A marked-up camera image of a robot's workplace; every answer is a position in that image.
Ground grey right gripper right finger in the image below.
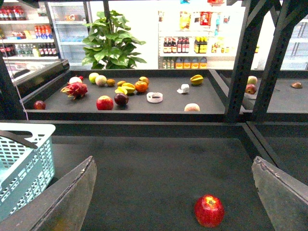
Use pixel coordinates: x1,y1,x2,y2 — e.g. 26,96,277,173
252,156,308,231

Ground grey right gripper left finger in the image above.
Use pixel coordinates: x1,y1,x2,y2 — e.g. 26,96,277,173
0,156,97,231

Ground light blue plastic basket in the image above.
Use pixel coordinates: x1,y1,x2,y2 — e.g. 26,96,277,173
0,122,55,220

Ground red apple on table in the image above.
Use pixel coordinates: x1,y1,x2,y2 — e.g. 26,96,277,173
194,194,225,228

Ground small red apple left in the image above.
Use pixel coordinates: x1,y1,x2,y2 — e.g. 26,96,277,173
33,101,46,110

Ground red apple on shelf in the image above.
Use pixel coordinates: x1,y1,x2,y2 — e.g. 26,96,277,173
96,95,114,110

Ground red green apple right shelf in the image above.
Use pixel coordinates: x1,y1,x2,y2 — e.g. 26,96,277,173
245,84,257,95

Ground pink dragon fruit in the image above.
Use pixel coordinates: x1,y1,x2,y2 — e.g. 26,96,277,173
61,82,88,99

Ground dark purple plum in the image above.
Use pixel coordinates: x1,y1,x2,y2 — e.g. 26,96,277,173
114,93,129,106

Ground beige peach front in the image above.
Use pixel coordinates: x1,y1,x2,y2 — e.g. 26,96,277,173
184,103,200,112

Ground pale round melon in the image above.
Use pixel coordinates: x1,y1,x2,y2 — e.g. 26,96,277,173
95,75,107,86

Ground brown kiwi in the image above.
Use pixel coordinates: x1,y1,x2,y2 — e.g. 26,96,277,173
106,79,116,87

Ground green apple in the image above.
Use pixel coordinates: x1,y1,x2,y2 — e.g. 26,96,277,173
89,72,99,84

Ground yellow starfruit centre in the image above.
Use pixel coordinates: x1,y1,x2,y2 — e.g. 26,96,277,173
115,82,136,95

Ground yellow starfruit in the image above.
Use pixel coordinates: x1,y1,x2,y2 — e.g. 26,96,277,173
190,75,204,86
115,82,136,95

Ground white tape roll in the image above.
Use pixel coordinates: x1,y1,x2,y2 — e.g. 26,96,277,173
146,92,163,103

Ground orange tangerine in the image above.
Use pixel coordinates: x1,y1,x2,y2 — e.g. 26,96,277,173
134,81,148,93

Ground yellow starfruit right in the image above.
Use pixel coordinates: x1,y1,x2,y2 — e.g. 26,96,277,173
190,75,204,86

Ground white crumpled tape piece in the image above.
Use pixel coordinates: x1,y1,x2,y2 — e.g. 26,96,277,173
177,84,190,94

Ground green potted plant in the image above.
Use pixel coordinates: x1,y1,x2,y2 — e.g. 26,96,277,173
81,10,146,69

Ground black metal shelf frame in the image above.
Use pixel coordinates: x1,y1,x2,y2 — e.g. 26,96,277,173
224,0,308,122

